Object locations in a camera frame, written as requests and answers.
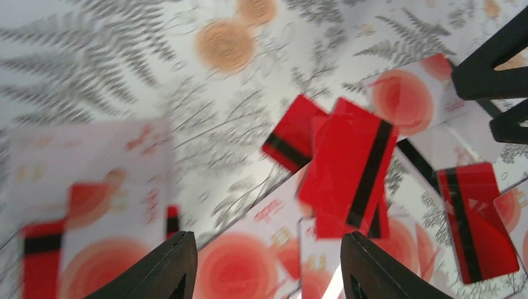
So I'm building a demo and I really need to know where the white card red circle right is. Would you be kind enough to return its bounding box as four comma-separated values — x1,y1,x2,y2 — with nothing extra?
361,54,469,140

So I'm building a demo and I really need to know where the red card lower right pile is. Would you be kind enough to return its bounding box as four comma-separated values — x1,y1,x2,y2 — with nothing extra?
437,163,520,284

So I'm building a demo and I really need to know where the white card red circle top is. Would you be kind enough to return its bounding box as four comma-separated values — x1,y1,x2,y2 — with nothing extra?
7,118,171,298

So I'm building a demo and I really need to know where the white card red circle bottom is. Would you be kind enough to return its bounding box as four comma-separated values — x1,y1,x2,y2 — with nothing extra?
193,167,309,299

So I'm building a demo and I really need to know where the red card black stripe pile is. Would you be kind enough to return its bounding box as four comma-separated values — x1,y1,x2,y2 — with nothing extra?
298,98,398,239

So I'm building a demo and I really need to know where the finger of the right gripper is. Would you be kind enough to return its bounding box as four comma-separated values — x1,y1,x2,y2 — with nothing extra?
489,99,527,145
451,8,527,100

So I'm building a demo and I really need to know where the white card red circle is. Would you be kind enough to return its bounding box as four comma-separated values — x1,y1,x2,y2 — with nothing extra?
193,167,309,299
361,54,469,140
7,118,171,298

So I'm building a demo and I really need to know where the red card centre pile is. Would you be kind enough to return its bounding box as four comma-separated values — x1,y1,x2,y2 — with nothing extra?
262,94,328,173

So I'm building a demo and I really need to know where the floral patterned table mat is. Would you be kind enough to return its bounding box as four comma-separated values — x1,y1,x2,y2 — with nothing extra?
1,1,527,237

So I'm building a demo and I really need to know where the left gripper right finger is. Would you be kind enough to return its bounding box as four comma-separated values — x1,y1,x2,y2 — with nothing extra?
341,232,449,299

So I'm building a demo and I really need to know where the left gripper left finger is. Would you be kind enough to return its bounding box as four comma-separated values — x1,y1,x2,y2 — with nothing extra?
87,231,197,299

